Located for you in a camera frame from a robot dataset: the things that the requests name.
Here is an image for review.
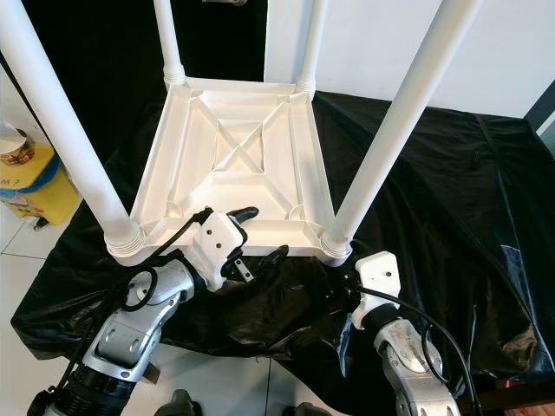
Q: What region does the white plastic table leg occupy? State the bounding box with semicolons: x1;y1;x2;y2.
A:
319;0;486;265
152;0;188;88
0;0;144;263
295;0;331;93

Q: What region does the dark grey right robot leg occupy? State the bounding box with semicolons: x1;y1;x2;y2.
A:
291;403;332;416

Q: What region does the dark grey robot leg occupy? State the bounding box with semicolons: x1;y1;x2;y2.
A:
156;390;200;416
291;403;332;416

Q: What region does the black plastic table sheet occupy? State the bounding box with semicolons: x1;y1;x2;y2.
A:
10;91;555;416

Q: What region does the brown wooden table leg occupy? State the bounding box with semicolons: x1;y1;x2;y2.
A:
477;388;555;413
137;358;163;384

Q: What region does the dark grey left robot leg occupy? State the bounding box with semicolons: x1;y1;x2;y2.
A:
156;390;200;416

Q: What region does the yellow cardboard box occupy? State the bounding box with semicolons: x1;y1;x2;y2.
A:
0;149;82;226

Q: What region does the black door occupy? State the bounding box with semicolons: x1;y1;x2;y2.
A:
17;0;268;196

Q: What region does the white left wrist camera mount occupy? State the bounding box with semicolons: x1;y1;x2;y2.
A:
185;212;248;293

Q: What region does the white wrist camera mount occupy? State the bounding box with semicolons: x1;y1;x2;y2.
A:
351;251;403;332
185;212;248;293

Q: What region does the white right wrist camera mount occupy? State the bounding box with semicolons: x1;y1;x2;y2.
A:
351;251;403;332

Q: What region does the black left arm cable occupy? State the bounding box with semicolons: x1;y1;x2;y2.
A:
52;208;213;408

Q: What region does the black wall trim strip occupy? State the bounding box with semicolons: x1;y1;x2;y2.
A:
525;81;555;133

